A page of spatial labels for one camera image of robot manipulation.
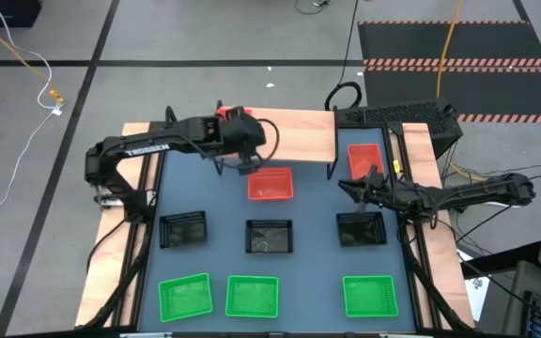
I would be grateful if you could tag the black mat with striped edges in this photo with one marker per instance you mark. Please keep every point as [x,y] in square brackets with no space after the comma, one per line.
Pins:
[486,42]

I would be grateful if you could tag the black aluminium table frame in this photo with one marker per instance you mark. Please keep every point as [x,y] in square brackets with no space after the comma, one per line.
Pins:
[139,291]

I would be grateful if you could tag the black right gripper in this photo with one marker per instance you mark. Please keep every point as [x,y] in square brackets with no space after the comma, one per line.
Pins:
[381,193]

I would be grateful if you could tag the black plastic basket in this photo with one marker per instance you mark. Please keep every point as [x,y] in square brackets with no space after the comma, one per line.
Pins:
[183,230]
[269,236]
[362,231]

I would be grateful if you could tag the green plastic basket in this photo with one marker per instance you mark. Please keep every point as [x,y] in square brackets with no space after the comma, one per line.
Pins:
[252,296]
[370,296]
[185,297]

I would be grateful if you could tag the white paper sheet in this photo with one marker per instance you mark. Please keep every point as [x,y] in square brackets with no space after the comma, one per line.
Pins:
[479,300]

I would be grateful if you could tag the red plastic basket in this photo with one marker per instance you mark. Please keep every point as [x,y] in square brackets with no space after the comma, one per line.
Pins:
[249,112]
[364,157]
[270,184]

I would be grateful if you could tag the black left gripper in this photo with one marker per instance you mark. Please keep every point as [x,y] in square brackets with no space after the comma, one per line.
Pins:
[247,133]

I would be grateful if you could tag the black perforated computer tower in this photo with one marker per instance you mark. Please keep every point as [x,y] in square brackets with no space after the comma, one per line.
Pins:
[402,115]

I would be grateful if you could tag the dark grey side desk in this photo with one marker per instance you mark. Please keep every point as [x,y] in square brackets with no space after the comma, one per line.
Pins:
[517,291]

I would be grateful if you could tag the black box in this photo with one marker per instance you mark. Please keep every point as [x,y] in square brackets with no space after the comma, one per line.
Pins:
[3,11]

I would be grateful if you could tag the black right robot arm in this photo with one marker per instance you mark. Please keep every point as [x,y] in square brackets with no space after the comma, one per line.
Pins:
[477,190]

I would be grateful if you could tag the wooden table side board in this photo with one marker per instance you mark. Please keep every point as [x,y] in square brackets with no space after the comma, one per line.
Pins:
[444,263]
[103,263]

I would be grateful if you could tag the grey metal mounting plate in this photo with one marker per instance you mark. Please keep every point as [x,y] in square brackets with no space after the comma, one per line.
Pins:
[106,202]

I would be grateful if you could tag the wooden shelf with black legs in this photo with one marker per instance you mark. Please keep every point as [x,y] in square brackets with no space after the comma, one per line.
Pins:
[298,136]

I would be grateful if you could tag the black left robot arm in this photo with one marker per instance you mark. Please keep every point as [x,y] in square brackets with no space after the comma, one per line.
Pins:
[143,150]

